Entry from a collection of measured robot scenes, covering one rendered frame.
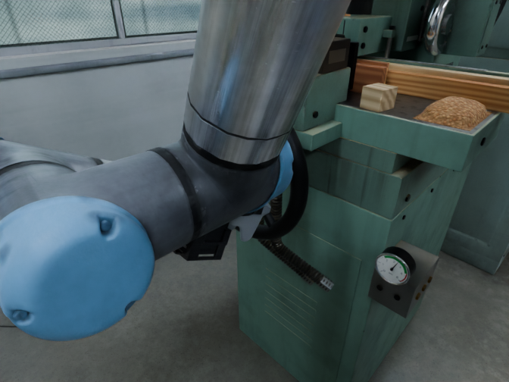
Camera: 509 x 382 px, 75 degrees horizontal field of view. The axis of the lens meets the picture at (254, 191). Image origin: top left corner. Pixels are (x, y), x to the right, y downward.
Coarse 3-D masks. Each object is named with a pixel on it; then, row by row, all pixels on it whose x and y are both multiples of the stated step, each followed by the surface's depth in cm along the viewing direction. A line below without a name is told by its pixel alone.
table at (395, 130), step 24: (360, 96) 66; (408, 96) 66; (336, 120) 63; (360, 120) 59; (384, 120) 56; (408, 120) 54; (312, 144) 57; (384, 144) 58; (408, 144) 55; (432, 144) 52; (456, 144) 50; (480, 144) 54; (456, 168) 51
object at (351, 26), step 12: (348, 24) 66; (360, 24) 65; (372, 24) 68; (384, 24) 71; (348, 36) 67; (360, 36) 66; (372, 36) 69; (360, 48) 68; (372, 48) 71; (384, 48) 75
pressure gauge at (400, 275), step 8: (392, 248) 59; (400, 248) 59; (384, 256) 59; (392, 256) 57; (400, 256) 57; (408, 256) 57; (376, 264) 60; (384, 264) 59; (392, 264) 58; (400, 264) 57; (408, 264) 56; (384, 272) 60; (392, 272) 59; (400, 272) 58; (408, 272) 56; (392, 280) 59; (400, 280) 58
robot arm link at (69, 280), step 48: (0, 192) 20; (48, 192) 18; (96, 192) 19; (144, 192) 20; (0, 240) 16; (48, 240) 15; (96, 240) 16; (144, 240) 18; (0, 288) 15; (48, 288) 15; (96, 288) 17; (144, 288) 19; (48, 336) 16
